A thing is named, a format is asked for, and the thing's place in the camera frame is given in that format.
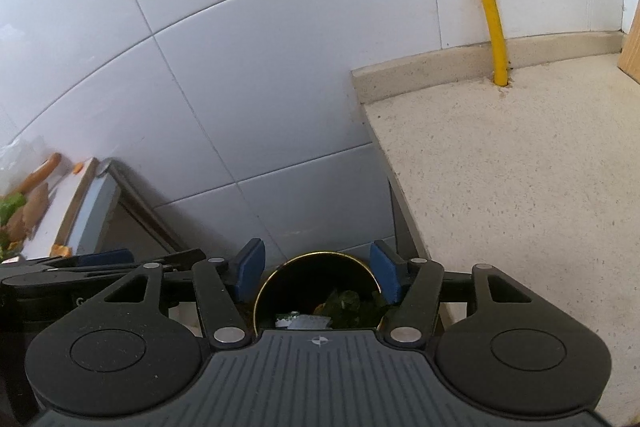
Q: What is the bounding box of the green snack packet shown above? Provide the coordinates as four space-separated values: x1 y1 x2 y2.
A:
274 312 331 331

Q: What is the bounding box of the black trash bin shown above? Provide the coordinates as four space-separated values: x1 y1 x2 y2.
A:
253 251 390 333

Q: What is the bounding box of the steel side counter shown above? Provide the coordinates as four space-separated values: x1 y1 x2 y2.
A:
66 158 186 256

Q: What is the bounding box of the orange carrot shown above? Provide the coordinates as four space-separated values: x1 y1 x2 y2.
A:
14 153 62 195

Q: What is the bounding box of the wooden knife block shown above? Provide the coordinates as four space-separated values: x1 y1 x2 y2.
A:
617 5 640 83

